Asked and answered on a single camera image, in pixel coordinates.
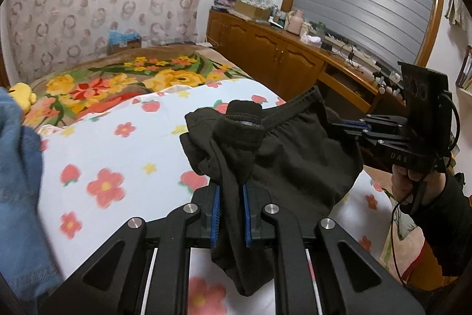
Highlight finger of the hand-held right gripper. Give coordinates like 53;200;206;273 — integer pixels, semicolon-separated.
329;115;409;133
356;133;410;153

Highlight wooden cabinet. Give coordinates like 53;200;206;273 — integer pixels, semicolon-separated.
206;7;406;112

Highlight person's right hand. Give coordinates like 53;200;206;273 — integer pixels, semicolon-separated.
391;164;448;216

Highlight cardboard box with small bottles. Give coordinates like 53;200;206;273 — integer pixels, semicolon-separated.
234;0;270;20

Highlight black pants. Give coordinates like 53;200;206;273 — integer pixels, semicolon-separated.
179;86;364;297

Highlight blue denim jeans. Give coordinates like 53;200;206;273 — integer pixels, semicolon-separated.
0;86;63;297

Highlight yellow plush toy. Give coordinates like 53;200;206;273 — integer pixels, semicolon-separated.
7;82;37;112

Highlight black cable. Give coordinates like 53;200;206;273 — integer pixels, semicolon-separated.
391;175;428;284

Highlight pink kettle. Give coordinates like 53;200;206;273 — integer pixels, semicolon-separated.
287;9;305;34

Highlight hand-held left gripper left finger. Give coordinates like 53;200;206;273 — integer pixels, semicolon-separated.
39;186;222;315

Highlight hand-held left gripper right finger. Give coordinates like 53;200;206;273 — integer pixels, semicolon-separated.
241;184;426;315

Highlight floral blanket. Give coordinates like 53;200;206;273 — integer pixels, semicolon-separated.
22;45;251;127

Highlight person's right forearm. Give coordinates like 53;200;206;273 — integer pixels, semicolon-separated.
417;171;472;279

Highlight white strawberry print bed sheet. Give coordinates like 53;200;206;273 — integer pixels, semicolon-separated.
37;79;393;315

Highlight hanging pale cloth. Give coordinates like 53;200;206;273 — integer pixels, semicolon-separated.
444;0;470;31

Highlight blue item on box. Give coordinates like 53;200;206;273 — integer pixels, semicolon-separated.
107;29;142;55

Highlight white power strip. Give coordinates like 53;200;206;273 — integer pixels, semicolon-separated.
324;36;380;66

